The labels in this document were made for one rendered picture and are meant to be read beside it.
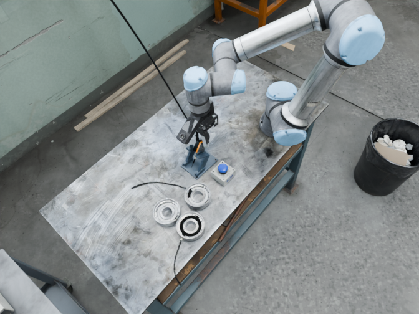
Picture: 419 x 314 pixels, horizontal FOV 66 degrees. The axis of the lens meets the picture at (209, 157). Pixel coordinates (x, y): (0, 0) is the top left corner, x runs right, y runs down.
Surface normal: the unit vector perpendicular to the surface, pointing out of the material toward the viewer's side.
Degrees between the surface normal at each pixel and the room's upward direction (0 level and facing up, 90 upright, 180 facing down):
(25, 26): 90
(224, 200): 0
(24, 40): 90
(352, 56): 80
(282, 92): 7
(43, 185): 0
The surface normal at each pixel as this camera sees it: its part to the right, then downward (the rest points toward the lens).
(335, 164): -0.07, -0.54
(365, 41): 0.11, 0.76
